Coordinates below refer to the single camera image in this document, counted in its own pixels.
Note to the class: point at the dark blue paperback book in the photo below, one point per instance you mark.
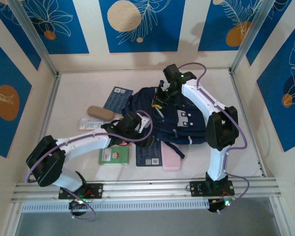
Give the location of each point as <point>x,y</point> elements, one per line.
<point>116,100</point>
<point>148,157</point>

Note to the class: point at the aluminium corner post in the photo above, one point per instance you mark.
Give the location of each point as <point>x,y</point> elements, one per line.
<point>250,37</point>
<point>32,37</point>

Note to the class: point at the navy blue backpack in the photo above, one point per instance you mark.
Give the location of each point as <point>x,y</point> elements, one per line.
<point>167,130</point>

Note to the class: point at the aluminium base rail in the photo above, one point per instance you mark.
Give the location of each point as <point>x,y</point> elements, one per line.
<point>147,189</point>

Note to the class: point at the tan oval pencil case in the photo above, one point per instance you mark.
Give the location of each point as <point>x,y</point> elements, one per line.
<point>99,113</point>

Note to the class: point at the aluminium left corner post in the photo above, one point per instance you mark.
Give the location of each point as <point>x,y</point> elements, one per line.
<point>32,37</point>

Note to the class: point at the black right controller box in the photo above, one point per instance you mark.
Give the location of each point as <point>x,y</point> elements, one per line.
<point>216,205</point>

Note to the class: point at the green and white box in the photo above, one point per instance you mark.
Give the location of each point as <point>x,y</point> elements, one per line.
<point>113,157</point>

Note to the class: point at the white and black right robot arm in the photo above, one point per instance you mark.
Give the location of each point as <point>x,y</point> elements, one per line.
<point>218,159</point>

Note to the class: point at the aluminium right corner post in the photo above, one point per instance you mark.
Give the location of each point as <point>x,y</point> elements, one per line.
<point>250,37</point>

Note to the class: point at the black controller box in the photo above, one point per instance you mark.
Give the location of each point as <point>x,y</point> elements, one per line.
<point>77,207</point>
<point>216,205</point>

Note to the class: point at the aluminium right side rail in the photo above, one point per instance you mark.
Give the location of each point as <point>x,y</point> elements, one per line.
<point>235,86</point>

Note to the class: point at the pink pencil case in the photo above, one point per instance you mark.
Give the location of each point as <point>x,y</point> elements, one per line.
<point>170,162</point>

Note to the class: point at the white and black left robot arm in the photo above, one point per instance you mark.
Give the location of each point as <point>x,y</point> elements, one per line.
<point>83,145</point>

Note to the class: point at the white tissue packet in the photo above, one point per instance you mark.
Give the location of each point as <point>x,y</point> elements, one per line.
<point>88,124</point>

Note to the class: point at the black left controller box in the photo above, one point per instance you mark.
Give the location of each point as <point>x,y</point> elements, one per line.
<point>77,207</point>

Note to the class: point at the aluminium left side rail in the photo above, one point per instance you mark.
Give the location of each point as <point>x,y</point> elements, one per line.
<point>50,110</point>

